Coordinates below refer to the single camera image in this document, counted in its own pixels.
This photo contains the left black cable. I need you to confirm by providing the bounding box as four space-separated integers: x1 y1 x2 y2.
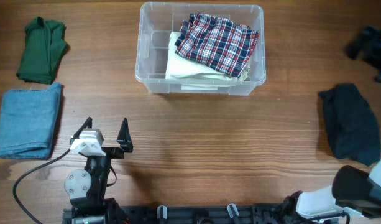
12 148 71 224

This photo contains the black folded garment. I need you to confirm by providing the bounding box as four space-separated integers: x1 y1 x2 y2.
318 83 381 166

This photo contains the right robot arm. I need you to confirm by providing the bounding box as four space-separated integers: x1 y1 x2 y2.
272 83 381 223

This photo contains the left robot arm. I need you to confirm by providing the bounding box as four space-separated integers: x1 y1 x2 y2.
62 117 133 224

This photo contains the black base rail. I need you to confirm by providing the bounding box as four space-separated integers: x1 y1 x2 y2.
62 204 309 224

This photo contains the plaid shirt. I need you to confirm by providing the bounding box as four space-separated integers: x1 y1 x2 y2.
175 13 259 78

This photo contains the blue denim folded cloth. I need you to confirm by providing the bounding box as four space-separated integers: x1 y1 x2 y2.
0 83 62 159

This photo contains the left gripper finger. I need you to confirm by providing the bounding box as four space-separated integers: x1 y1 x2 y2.
116 118 133 148
72 117 93 139

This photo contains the cream cloth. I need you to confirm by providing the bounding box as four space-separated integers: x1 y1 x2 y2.
165 32 251 81

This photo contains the white label on bin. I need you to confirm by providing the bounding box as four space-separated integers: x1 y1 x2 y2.
181 85 218 91

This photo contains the green folded garment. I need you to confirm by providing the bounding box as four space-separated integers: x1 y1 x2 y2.
16 17 67 84

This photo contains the clear plastic storage bin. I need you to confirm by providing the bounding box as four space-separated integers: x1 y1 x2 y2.
135 2 267 96

